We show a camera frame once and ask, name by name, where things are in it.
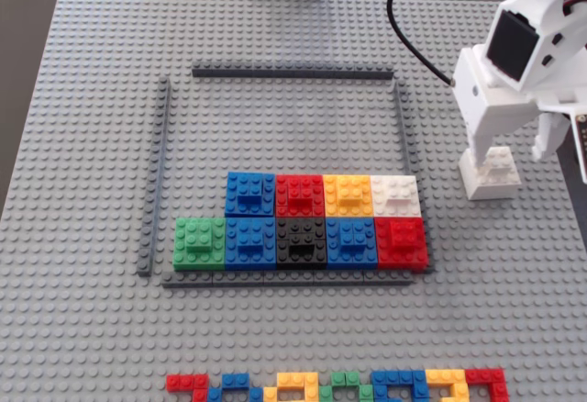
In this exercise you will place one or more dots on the yellow brick cube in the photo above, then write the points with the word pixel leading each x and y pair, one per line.
pixel 348 195

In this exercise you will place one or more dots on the black camera circuit board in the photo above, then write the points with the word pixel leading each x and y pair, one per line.
pixel 580 145

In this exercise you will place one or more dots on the grey studded baseplate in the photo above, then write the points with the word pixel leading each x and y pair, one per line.
pixel 91 145

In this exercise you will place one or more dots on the red brick letter shape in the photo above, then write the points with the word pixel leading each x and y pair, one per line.
pixel 183 383
pixel 486 376

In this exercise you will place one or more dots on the green brick letter shape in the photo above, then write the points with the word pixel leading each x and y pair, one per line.
pixel 344 379

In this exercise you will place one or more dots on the dark grey brick strip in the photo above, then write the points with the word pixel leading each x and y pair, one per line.
pixel 284 279
pixel 153 182
pixel 293 71

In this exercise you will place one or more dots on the yellow brick letter shape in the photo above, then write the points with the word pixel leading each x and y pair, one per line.
pixel 445 376
pixel 293 380

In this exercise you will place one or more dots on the blue brick letter shape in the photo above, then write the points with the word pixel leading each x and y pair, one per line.
pixel 234 381
pixel 394 378

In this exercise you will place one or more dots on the white brick cube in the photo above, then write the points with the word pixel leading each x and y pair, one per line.
pixel 396 197
pixel 495 186

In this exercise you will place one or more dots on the red brick cube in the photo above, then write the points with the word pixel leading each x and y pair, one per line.
pixel 300 195
pixel 401 241

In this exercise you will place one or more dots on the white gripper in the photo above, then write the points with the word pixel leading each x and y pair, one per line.
pixel 551 135

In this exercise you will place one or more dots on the blue brick cube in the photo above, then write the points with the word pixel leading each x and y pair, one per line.
pixel 250 195
pixel 250 243
pixel 351 243

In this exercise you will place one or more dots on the green brick cube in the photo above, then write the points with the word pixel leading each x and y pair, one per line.
pixel 199 241

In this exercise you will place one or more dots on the black brick cube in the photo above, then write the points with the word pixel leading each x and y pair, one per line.
pixel 300 246

